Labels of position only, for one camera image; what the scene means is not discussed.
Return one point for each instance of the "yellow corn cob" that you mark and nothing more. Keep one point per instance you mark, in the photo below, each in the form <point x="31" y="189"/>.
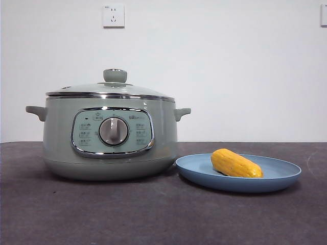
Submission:
<point x="236" y="165"/>

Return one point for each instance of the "glass lid with green knob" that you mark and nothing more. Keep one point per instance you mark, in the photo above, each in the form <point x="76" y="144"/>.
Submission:
<point x="84" y="89"/>

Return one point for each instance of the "blue round plate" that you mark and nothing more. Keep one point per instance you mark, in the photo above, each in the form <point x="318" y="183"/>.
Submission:
<point x="237" y="182"/>

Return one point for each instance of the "pale green electric steamer pot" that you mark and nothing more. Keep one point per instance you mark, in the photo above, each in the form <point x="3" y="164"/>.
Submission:
<point x="61" y="143"/>

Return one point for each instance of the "white wall power socket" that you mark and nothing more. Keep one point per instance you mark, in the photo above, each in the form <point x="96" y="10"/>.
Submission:
<point x="114" y="16"/>

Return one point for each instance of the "white wall switch plate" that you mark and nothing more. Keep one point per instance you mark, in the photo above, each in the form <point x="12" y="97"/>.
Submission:
<point x="324" y="15"/>

